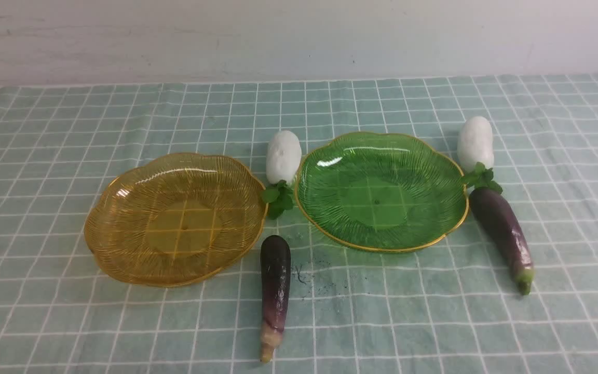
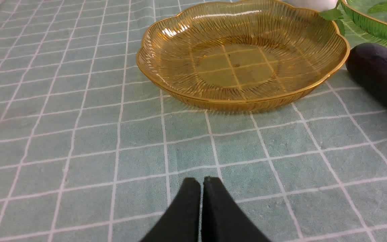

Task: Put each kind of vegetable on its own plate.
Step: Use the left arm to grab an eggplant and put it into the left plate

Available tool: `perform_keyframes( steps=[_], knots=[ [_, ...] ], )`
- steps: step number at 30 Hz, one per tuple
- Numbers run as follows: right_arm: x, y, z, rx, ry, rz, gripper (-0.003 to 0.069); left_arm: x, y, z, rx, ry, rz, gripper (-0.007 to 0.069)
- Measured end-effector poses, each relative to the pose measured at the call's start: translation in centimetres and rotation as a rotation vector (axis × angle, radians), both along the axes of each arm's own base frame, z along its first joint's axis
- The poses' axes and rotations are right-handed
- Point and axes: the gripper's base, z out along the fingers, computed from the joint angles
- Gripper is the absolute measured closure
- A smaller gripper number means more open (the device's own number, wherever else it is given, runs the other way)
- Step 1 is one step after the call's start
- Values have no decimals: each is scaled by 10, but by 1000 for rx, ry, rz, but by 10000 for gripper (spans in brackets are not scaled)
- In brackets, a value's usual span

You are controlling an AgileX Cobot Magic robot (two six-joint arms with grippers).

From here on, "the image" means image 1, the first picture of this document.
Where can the white radish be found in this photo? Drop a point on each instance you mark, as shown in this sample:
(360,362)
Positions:
(284,156)
(476,155)

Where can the purple eggplant tan stem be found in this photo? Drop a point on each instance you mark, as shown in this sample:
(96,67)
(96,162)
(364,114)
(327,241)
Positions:
(275,264)

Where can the purple eggplant green stem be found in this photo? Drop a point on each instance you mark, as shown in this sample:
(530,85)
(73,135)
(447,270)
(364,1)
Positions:
(496,217)

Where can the green plastic plate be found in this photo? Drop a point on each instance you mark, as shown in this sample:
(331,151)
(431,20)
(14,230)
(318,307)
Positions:
(381,192)

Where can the amber plastic plate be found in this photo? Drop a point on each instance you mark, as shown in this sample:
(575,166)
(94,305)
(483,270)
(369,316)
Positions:
(177,220)

